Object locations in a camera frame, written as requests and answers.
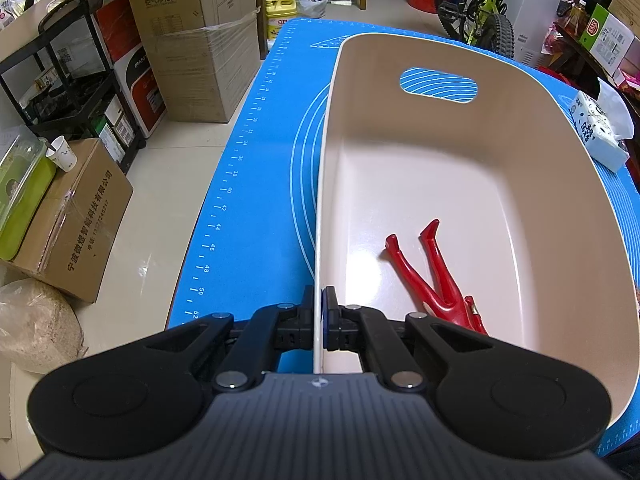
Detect red leg-shaped bottle opener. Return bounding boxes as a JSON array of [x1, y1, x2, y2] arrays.
[[385, 219, 487, 335]]

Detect beige plastic storage basket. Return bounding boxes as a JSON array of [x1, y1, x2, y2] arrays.
[[316, 32, 639, 418]]

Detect beige sack bag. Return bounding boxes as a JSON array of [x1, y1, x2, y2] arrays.
[[0, 278, 86, 375]]

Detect brown cardboard box with text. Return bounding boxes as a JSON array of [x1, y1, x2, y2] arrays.
[[8, 138, 134, 304]]

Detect blue silicone baking mat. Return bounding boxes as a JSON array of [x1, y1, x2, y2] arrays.
[[168, 18, 639, 453]]

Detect green plastic food container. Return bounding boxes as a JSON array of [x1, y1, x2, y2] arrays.
[[0, 126, 58, 261]]

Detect white paper cup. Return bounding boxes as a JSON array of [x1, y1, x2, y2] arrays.
[[46, 136, 77, 172]]

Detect white patterned tissue box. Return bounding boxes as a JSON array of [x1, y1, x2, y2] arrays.
[[570, 78, 634, 174]]

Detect black metal shelf cart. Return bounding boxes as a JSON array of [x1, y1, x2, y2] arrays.
[[1, 0, 146, 171]]

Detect green white carton box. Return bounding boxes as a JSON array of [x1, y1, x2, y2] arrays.
[[579, 4, 634, 75]]

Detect red white appliance box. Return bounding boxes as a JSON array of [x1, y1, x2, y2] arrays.
[[94, 0, 166, 139]]

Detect large stacked cardboard box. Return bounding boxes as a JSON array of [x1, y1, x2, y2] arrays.
[[129, 0, 260, 122]]

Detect green black children's bicycle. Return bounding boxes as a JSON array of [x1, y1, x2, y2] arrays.
[[434, 0, 514, 58]]

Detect white cabinet appliance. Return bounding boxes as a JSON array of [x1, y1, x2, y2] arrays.
[[499, 0, 597, 68]]

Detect yellow oil jug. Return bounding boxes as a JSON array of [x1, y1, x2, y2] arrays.
[[265, 0, 297, 49]]

